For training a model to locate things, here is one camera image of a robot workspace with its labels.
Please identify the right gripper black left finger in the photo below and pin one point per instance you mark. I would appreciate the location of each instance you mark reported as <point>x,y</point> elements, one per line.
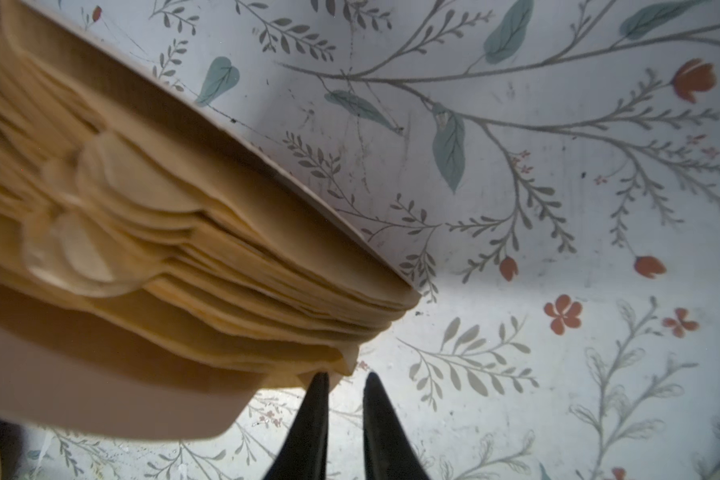
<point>303,455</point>

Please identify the orange coffee filter pack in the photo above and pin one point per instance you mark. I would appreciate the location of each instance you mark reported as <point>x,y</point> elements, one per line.
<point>155,270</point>

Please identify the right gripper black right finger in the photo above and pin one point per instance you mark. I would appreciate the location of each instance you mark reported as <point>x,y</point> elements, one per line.
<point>388,454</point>

